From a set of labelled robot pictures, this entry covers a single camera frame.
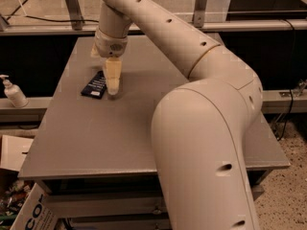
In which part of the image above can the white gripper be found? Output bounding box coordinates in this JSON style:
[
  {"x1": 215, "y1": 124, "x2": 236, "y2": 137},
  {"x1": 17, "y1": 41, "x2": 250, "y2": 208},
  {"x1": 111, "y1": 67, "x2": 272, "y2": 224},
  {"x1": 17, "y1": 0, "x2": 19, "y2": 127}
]
[{"x1": 91, "y1": 29, "x2": 128, "y2": 96}]

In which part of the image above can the blue rxbar blueberry wrapper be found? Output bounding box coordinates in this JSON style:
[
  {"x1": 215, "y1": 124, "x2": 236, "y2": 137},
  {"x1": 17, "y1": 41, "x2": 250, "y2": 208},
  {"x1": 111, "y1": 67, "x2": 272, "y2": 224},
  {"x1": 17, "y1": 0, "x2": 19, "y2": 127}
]
[{"x1": 81, "y1": 71, "x2": 106, "y2": 99}]

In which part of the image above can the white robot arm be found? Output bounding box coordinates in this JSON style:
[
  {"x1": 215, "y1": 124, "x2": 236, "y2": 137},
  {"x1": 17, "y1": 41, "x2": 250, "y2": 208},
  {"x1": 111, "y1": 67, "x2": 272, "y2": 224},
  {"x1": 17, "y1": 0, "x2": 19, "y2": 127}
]
[{"x1": 95, "y1": 0, "x2": 262, "y2": 230}]

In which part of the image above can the grey cabinet with drawers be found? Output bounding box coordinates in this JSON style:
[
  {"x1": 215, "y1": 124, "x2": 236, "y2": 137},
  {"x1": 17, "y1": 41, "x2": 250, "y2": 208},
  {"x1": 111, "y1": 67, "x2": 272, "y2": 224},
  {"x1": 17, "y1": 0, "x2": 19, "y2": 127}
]
[{"x1": 20, "y1": 36, "x2": 289, "y2": 230}]

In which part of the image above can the white pump bottle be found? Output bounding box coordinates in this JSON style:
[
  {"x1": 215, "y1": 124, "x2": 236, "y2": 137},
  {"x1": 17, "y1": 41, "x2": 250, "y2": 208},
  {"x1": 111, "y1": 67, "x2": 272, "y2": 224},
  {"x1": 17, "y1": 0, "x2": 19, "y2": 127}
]
[{"x1": 0, "y1": 75, "x2": 28, "y2": 108}]

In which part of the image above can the open cardboard flap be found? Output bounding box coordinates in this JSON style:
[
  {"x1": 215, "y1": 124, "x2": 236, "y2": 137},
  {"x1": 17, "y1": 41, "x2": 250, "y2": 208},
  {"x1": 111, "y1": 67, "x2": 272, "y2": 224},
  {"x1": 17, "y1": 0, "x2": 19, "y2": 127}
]
[{"x1": 0, "y1": 135, "x2": 33, "y2": 172}]

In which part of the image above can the white cardboard box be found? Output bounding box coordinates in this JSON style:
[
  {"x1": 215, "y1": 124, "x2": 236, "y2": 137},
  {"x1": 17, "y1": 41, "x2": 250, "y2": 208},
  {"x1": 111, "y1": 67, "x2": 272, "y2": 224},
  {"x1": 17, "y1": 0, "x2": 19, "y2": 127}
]
[{"x1": 10, "y1": 184, "x2": 58, "y2": 230}]

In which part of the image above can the metal railing frame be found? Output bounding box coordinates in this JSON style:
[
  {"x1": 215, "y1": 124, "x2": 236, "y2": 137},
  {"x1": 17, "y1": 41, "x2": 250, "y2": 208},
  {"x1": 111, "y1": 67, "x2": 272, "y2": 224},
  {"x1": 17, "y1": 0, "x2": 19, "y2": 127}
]
[{"x1": 0, "y1": 0, "x2": 306, "y2": 35}]

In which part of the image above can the black cable on floor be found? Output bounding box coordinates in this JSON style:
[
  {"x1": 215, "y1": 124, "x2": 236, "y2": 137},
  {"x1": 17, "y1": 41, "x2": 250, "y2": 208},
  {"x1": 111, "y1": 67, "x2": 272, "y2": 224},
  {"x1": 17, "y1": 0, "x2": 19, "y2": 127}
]
[{"x1": 6, "y1": 0, "x2": 100, "y2": 24}]

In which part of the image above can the black cable at right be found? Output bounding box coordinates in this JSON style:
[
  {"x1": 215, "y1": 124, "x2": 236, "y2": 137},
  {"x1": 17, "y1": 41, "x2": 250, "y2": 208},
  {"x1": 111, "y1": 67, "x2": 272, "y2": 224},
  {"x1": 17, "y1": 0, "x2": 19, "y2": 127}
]
[{"x1": 275, "y1": 18, "x2": 296, "y2": 142}]

